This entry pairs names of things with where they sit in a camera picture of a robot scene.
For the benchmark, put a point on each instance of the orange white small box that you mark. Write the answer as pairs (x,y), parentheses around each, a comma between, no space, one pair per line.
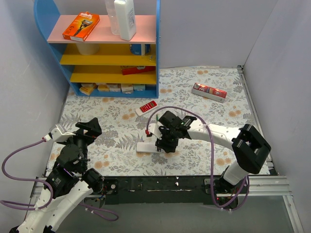
(103,88)

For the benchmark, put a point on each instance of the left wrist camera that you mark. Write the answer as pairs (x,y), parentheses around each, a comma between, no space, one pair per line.
(58,134)

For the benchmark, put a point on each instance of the clear plastic bottle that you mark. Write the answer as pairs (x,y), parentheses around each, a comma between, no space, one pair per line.
(111,12)

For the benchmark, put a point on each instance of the red toothpaste box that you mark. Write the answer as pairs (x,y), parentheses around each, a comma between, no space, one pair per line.
(209,92)

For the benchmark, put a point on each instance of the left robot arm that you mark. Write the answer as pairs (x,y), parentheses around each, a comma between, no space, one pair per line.
(69,182)

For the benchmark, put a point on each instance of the floral table mat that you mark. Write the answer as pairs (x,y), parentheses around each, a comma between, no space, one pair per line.
(113,153)

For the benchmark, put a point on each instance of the grey white remote control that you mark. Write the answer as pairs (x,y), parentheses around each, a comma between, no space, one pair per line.
(143,147)

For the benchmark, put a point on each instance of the teal small box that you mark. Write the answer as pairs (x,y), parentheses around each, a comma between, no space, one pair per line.
(139,87)

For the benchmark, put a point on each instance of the yellow small box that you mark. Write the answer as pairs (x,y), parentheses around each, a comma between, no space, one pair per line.
(87,88)

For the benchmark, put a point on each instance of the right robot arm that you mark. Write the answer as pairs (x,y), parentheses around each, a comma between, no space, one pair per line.
(249,146)

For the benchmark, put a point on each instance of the white cup on shelf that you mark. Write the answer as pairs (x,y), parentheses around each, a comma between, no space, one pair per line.
(87,49)

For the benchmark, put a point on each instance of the cream small box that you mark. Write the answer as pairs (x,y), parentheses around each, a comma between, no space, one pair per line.
(127,88)

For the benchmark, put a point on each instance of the red white remote control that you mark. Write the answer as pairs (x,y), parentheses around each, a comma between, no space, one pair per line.
(146,108)

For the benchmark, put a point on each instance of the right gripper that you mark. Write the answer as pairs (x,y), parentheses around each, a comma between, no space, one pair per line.
(165,140)

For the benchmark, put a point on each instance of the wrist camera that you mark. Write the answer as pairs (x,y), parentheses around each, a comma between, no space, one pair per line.
(58,134)
(153,129)

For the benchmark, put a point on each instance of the blue shelf unit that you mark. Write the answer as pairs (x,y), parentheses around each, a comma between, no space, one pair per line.
(104,66)

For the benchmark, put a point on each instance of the white plastic bottle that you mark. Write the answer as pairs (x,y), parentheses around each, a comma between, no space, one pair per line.
(126,18)

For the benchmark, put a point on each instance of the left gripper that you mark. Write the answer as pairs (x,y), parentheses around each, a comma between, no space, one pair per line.
(85,132)

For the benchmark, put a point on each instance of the orange razor box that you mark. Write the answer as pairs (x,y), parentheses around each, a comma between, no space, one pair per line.
(81,27)

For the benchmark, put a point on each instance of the blue can on shelf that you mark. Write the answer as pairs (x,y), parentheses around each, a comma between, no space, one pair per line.
(140,49)

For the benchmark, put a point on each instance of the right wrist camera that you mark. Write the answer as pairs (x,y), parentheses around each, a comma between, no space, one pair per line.
(153,129)

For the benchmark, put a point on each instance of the red box on shelf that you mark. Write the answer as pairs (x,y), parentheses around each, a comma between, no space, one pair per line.
(136,69)

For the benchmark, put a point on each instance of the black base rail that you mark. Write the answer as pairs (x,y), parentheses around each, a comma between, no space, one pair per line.
(166,189)

